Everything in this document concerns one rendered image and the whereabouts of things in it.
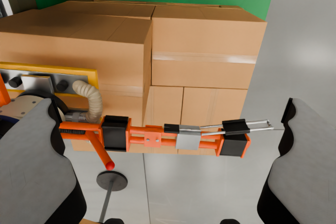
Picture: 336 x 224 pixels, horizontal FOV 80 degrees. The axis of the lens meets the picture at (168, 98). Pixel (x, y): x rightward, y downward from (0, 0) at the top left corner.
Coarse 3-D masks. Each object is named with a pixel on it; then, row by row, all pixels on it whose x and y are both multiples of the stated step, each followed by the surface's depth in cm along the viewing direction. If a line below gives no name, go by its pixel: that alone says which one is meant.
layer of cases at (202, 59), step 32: (160, 32) 107; (192, 32) 106; (224, 32) 106; (256, 32) 106; (160, 64) 116; (192, 64) 116; (224, 64) 116; (160, 96) 128; (192, 96) 128; (224, 96) 128
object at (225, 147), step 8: (224, 136) 59; (232, 136) 59; (240, 136) 60; (224, 144) 59; (232, 144) 59; (240, 144) 59; (216, 152) 62; (224, 152) 61; (232, 152) 61; (240, 152) 61
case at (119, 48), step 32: (0, 32) 68; (32, 32) 70; (64, 32) 73; (96, 32) 76; (128, 32) 80; (64, 64) 74; (96, 64) 74; (128, 64) 74; (64, 96) 81; (128, 96) 81
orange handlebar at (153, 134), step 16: (0, 80) 51; (0, 96) 52; (64, 128) 58; (80, 128) 58; (96, 128) 58; (144, 128) 59; (160, 128) 59; (144, 144) 61; (160, 144) 61; (208, 144) 62
